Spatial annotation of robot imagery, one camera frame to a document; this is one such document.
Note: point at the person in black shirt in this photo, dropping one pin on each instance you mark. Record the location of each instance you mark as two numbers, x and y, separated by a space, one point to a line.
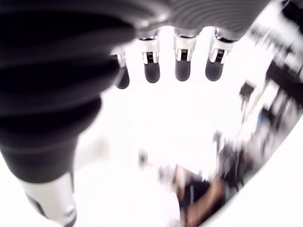
203 198

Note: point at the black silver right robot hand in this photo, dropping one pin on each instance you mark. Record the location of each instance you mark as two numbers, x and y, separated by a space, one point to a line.
47 82

